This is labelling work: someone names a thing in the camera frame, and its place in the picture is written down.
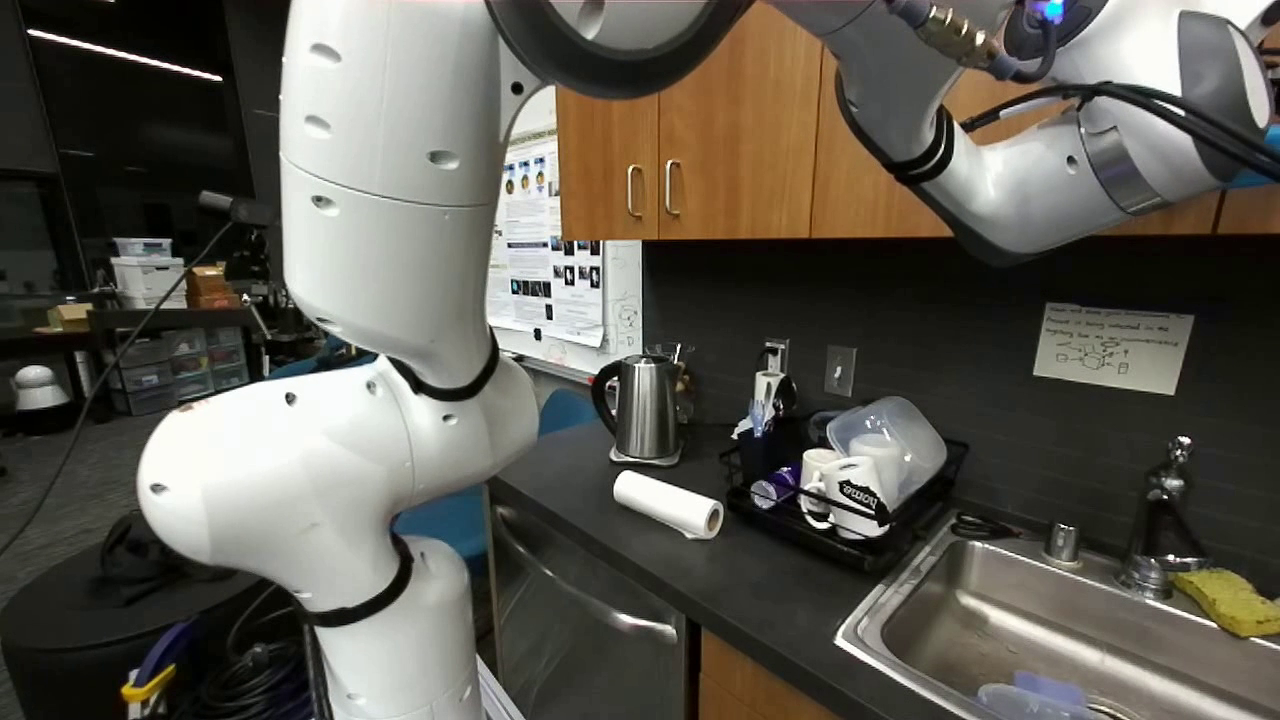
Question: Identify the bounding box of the clear plastic drawer unit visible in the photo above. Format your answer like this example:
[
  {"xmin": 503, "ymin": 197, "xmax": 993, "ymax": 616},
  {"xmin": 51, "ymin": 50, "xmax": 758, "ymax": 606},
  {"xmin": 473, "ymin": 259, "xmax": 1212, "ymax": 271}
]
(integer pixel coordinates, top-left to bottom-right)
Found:
[{"xmin": 111, "ymin": 325, "xmax": 257, "ymax": 418}]

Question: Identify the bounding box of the black dish rack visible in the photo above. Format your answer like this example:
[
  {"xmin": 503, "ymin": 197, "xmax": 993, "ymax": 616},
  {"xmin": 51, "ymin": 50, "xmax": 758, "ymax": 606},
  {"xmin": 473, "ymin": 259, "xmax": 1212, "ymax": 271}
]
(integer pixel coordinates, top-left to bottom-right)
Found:
[{"xmin": 723, "ymin": 426, "xmax": 977, "ymax": 582}]

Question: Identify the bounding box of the glass pour-over coffee maker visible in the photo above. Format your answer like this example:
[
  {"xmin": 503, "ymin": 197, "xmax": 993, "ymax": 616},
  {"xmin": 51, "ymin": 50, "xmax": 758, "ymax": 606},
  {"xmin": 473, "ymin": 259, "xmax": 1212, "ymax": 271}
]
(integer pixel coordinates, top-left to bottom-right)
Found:
[{"xmin": 668, "ymin": 339, "xmax": 700, "ymax": 430}]

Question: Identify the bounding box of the clear plastic container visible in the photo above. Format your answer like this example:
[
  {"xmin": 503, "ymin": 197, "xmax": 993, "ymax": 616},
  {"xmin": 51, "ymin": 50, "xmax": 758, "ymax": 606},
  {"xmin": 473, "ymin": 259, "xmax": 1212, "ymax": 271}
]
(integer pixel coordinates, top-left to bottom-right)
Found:
[{"xmin": 824, "ymin": 393, "xmax": 952, "ymax": 511}]

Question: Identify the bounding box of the stainless steel dishwasher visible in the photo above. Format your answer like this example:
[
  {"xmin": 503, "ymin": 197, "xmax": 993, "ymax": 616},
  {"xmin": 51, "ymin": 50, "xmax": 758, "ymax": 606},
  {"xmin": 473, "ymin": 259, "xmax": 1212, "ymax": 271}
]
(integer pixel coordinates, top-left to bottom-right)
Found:
[{"xmin": 480, "ymin": 492, "xmax": 692, "ymax": 720}]

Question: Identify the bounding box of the brown cardboard box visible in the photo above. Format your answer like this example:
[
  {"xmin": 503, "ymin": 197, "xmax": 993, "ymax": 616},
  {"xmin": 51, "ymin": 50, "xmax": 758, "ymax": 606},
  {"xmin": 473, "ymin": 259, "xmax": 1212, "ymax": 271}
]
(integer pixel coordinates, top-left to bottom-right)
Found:
[{"xmin": 184, "ymin": 259, "xmax": 244, "ymax": 314}]

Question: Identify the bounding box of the coloured cable bundle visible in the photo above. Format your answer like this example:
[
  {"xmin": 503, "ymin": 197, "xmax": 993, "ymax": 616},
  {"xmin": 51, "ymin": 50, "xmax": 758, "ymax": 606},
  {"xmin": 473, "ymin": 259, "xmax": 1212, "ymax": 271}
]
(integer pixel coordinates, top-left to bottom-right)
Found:
[{"xmin": 115, "ymin": 585, "xmax": 324, "ymax": 720}]

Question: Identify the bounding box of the white wall switch plate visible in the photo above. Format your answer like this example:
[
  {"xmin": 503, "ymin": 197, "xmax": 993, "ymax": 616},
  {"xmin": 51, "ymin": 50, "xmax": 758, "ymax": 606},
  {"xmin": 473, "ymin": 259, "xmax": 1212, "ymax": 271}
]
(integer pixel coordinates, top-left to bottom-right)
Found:
[{"xmin": 818, "ymin": 339, "xmax": 859, "ymax": 402}]

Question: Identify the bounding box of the plain white mug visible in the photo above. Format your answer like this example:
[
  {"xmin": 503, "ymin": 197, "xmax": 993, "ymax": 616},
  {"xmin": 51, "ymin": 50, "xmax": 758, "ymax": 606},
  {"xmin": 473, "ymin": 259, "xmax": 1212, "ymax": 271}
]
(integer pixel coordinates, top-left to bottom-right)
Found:
[{"xmin": 797, "ymin": 445, "xmax": 844, "ymax": 536}]

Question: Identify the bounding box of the wooden base cabinet door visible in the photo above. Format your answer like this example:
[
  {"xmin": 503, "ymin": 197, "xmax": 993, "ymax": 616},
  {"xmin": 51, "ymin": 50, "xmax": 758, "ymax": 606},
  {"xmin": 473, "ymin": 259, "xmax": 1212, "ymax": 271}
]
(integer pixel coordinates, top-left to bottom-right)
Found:
[{"xmin": 692, "ymin": 629, "xmax": 849, "ymax": 720}]

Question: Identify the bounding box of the purple cup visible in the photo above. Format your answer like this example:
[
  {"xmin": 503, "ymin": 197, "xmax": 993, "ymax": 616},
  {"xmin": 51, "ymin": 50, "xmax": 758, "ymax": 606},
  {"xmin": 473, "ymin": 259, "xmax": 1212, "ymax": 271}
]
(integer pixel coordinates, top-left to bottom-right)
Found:
[{"xmin": 748, "ymin": 464, "xmax": 804, "ymax": 518}]

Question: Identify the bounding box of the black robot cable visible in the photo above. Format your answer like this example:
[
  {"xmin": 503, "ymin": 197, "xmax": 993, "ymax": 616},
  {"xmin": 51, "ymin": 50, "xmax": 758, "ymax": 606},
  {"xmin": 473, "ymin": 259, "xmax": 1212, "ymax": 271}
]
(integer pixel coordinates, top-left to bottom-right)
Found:
[{"xmin": 954, "ymin": 78, "xmax": 1280, "ymax": 188}]

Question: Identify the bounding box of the chrome sink fitting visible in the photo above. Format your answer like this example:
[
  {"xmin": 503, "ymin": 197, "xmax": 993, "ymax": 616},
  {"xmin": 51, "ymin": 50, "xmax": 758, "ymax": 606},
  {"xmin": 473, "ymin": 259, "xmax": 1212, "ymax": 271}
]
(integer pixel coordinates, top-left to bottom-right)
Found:
[{"xmin": 1043, "ymin": 518, "xmax": 1083, "ymax": 569}]

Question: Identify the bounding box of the stainless steel electric kettle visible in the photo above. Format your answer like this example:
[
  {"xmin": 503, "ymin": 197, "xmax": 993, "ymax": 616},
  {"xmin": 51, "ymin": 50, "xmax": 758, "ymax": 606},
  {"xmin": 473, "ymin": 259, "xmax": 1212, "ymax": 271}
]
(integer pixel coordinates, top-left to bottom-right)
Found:
[{"xmin": 587, "ymin": 354, "xmax": 692, "ymax": 467}]

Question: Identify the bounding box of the whiteboard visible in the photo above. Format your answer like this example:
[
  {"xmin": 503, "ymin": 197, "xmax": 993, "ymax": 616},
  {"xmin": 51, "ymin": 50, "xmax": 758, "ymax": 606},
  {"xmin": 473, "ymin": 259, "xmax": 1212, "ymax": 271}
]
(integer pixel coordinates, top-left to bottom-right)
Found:
[{"xmin": 485, "ymin": 91, "xmax": 646, "ymax": 385}]

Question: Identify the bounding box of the black round pedestal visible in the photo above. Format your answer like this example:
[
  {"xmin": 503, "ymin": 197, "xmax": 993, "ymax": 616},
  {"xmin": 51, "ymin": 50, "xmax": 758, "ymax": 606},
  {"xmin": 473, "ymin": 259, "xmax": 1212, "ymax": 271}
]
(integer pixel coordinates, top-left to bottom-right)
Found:
[{"xmin": 0, "ymin": 532, "xmax": 324, "ymax": 720}]

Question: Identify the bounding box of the stainless steel sink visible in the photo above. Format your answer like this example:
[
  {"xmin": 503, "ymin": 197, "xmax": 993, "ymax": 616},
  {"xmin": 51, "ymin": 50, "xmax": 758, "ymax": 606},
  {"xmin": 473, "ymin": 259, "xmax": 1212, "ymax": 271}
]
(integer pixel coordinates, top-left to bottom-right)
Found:
[{"xmin": 831, "ymin": 518, "xmax": 1280, "ymax": 720}]

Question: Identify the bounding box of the white paper towel roll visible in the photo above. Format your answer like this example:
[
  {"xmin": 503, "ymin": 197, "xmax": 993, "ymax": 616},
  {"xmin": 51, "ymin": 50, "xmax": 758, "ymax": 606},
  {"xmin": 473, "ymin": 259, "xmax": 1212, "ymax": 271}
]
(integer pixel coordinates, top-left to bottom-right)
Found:
[{"xmin": 606, "ymin": 467, "xmax": 731, "ymax": 545}]

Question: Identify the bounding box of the white storage box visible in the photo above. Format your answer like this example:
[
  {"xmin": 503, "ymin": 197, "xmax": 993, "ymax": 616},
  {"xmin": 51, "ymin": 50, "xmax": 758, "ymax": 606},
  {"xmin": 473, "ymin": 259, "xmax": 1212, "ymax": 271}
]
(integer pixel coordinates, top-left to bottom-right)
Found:
[{"xmin": 109, "ymin": 237, "xmax": 193, "ymax": 314}]

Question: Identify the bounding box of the white mug with black print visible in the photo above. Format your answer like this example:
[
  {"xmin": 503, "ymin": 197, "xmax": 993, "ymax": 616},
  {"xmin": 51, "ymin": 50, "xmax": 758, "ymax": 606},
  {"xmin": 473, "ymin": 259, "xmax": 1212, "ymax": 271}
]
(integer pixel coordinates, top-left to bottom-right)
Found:
[{"xmin": 829, "ymin": 452, "xmax": 901, "ymax": 545}]

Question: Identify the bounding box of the white dome object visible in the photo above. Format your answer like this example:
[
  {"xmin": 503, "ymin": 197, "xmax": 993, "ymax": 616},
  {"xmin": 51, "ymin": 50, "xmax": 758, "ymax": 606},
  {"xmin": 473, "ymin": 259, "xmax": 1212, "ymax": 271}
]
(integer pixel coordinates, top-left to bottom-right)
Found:
[{"xmin": 8, "ymin": 362, "xmax": 71, "ymax": 418}]

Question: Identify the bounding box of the blue item in sink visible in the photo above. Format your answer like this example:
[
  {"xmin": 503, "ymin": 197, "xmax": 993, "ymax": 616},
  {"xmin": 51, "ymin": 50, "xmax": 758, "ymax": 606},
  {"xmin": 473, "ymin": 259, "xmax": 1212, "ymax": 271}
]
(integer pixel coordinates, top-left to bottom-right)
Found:
[{"xmin": 977, "ymin": 671, "xmax": 1096, "ymax": 720}]

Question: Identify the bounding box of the white paper note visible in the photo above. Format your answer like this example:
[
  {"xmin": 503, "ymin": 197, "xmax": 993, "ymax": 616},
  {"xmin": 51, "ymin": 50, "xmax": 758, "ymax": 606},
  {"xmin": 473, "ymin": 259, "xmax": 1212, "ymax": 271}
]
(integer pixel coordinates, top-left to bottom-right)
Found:
[{"xmin": 1029, "ymin": 302, "xmax": 1199, "ymax": 402}]

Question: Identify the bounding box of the yellow sponge cloth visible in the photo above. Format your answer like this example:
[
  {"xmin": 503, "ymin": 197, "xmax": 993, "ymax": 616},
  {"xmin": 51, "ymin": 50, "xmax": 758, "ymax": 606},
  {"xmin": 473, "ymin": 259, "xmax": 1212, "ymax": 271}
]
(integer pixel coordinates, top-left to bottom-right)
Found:
[{"xmin": 1173, "ymin": 563, "xmax": 1280, "ymax": 644}]

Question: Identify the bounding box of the chrome faucet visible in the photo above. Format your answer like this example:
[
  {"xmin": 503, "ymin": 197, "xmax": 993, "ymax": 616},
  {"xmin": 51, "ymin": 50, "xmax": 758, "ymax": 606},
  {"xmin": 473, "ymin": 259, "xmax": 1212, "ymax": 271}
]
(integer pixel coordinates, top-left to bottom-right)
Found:
[{"xmin": 1114, "ymin": 433, "xmax": 1212, "ymax": 596}]

